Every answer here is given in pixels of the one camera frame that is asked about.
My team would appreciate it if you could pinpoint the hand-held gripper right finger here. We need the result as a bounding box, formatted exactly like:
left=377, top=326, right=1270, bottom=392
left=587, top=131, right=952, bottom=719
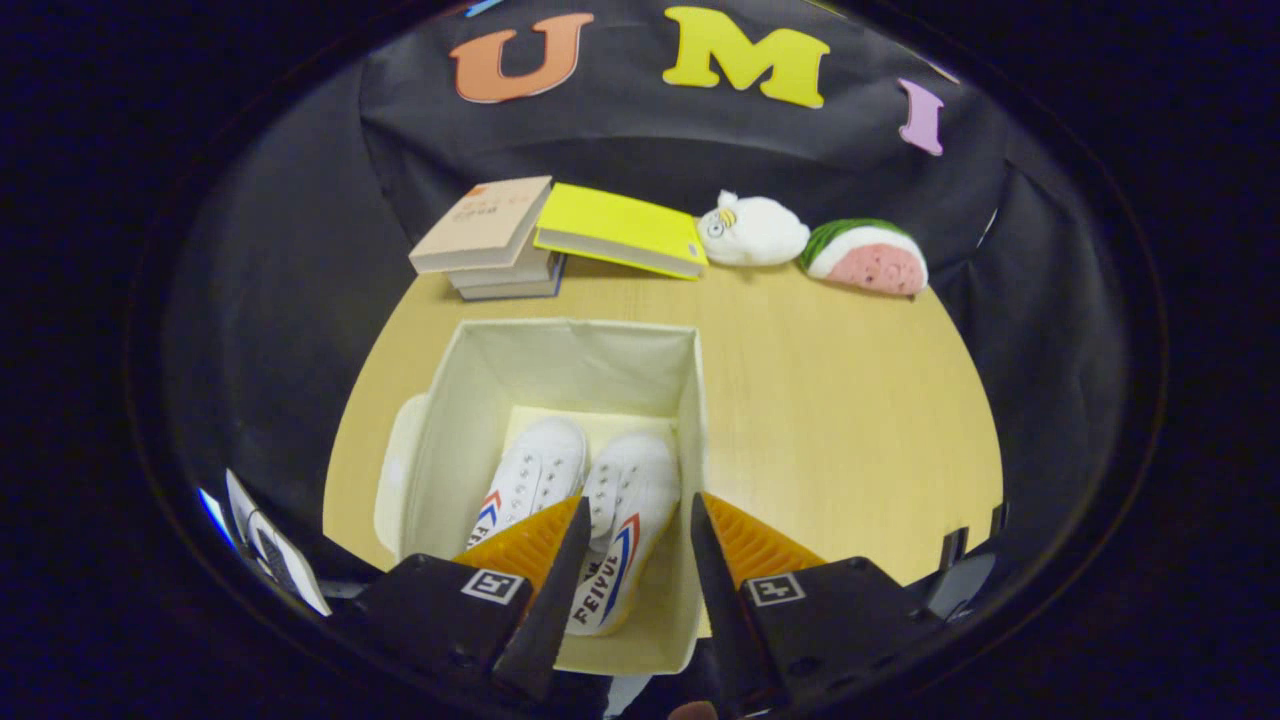
left=690, top=492, right=946, bottom=716

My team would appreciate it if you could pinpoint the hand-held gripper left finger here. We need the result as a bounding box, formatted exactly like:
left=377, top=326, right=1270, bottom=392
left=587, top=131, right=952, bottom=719
left=350, top=495, right=593, bottom=701

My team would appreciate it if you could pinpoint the white canvas shoe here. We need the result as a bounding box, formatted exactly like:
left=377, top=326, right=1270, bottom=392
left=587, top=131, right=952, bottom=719
left=465, top=417, right=588, bottom=551
left=565, top=432, right=682, bottom=637

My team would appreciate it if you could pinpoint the cream fabric storage box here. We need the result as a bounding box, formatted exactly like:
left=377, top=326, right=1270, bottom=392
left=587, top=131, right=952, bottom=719
left=373, top=318, right=713, bottom=677

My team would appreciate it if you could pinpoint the open silver laptop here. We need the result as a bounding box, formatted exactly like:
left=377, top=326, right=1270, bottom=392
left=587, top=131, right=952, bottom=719
left=198, top=470, right=331, bottom=617

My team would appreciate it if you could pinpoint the white plush toy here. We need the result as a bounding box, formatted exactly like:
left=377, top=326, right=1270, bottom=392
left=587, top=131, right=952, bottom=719
left=696, top=190, right=811, bottom=268

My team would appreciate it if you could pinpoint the watermelon slice plush toy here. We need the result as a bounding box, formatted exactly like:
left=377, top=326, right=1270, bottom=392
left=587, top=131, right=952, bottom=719
left=798, top=218, right=929, bottom=297

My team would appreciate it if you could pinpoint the tan cover book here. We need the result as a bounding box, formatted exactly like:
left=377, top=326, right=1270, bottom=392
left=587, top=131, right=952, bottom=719
left=408, top=176, right=554, bottom=275

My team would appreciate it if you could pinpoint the yellow cover book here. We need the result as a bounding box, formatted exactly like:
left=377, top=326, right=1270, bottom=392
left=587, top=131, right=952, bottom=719
left=533, top=182, right=709, bottom=281

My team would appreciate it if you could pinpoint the black backdrop cloth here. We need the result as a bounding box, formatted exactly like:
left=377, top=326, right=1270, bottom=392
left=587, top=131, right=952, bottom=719
left=165, top=0, right=1131, bottom=591

